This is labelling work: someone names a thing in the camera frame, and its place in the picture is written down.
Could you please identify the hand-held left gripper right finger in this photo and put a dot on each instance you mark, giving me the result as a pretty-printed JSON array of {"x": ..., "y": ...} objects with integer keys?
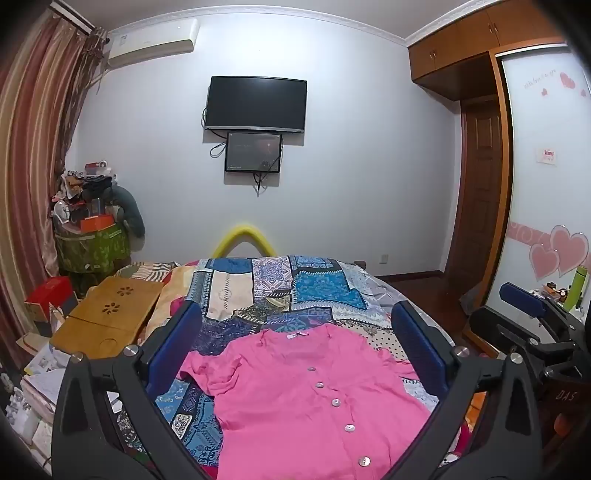
[{"x": 420, "y": 350}]

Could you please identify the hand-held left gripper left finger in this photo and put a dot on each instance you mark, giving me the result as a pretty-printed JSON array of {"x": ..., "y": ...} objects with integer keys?
[{"x": 173, "y": 350}]

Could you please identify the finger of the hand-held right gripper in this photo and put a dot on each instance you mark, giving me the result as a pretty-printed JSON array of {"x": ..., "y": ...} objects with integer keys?
[
  {"x": 503, "y": 330},
  {"x": 521, "y": 297}
]

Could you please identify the pink button shirt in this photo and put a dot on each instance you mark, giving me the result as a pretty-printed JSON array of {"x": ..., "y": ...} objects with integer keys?
[{"x": 286, "y": 392}]

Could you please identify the large pink heart decal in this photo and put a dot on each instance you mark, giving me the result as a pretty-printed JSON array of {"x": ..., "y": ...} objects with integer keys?
[
  {"x": 570, "y": 249},
  {"x": 544, "y": 263}
]

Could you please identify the green bottle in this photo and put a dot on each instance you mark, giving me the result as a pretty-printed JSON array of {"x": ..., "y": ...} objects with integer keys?
[{"x": 577, "y": 288}]

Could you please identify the wooden folding table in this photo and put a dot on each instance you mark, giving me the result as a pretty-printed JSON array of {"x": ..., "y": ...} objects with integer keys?
[{"x": 108, "y": 318}]

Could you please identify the grey checked bed sheet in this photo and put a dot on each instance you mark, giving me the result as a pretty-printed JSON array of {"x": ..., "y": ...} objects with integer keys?
[{"x": 378, "y": 290}]

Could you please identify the brown wooden door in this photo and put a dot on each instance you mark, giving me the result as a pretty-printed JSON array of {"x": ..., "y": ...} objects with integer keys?
[{"x": 478, "y": 194}]

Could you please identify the blue patchwork blanket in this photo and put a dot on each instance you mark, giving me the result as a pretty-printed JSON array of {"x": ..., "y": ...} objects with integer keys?
[{"x": 323, "y": 286}]

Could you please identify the green storage bag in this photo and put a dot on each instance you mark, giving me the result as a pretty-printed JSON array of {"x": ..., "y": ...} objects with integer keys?
[{"x": 92, "y": 249}]

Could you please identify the red box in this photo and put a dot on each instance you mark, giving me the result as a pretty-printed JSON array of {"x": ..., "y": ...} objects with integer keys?
[{"x": 51, "y": 293}]

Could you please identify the pile of white papers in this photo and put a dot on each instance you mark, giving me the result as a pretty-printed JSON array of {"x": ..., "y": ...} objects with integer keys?
[{"x": 37, "y": 387}]

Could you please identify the red white sticker label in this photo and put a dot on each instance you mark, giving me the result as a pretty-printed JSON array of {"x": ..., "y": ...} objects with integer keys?
[{"x": 548, "y": 156}]

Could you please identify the grey plush toy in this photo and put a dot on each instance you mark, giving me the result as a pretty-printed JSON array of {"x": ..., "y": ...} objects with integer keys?
[{"x": 129, "y": 212}]

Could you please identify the orange box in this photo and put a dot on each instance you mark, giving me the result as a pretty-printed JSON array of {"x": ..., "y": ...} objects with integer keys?
[{"x": 96, "y": 224}]

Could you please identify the wooden wardrobe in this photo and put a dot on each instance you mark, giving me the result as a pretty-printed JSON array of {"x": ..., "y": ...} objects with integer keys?
[{"x": 535, "y": 138}]

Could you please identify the pile of household clutter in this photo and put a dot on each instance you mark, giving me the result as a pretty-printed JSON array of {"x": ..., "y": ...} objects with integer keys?
[{"x": 83, "y": 184}]

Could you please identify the striped brown curtain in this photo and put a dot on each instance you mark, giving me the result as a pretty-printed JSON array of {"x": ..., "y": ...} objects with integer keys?
[{"x": 32, "y": 161}]

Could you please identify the white air conditioner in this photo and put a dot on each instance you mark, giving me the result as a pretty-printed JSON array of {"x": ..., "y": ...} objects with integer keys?
[{"x": 152, "y": 44}]

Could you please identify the small black wall monitor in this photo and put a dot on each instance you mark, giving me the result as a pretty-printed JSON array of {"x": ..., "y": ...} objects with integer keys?
[{"x": 253, "y": 152}]

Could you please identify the black wall television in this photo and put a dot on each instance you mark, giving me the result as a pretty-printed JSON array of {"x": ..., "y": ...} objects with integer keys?
[{"x": 256, "y": 104}]

